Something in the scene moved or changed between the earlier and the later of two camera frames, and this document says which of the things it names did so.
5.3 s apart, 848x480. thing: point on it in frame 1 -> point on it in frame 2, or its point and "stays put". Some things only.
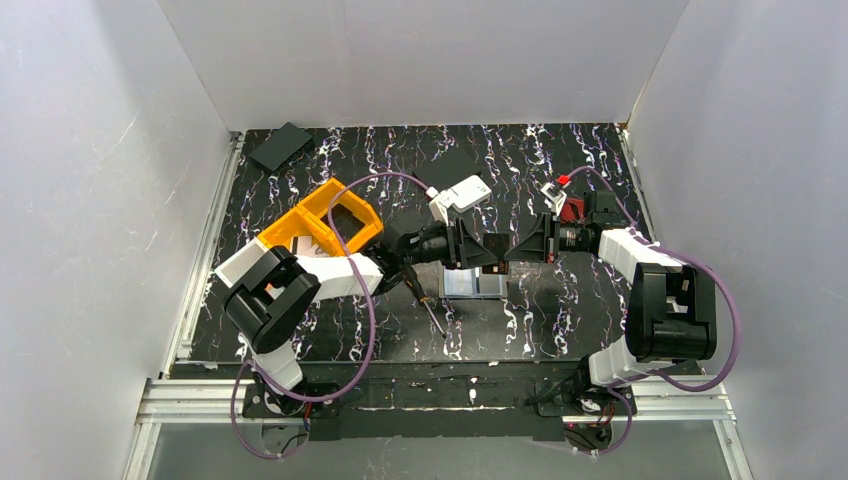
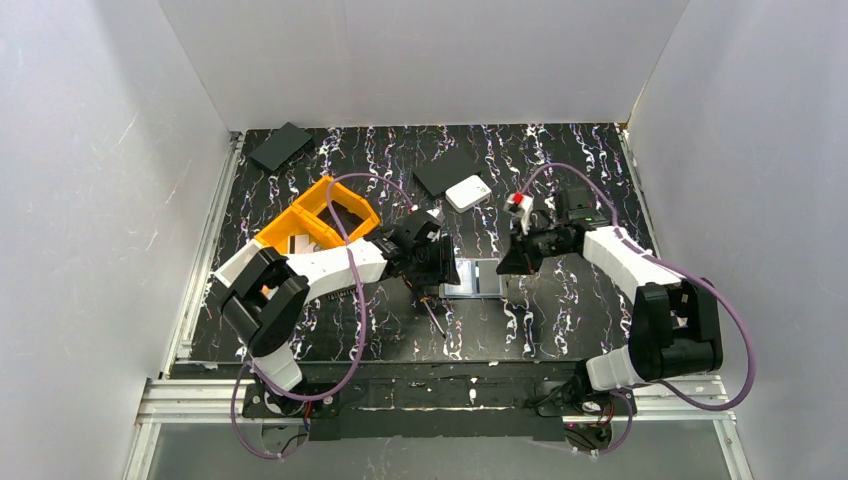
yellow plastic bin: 305,220 stays put
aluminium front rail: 658,401 stays put
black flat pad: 280,147 stays put
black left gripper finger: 471,250 -> 448,273
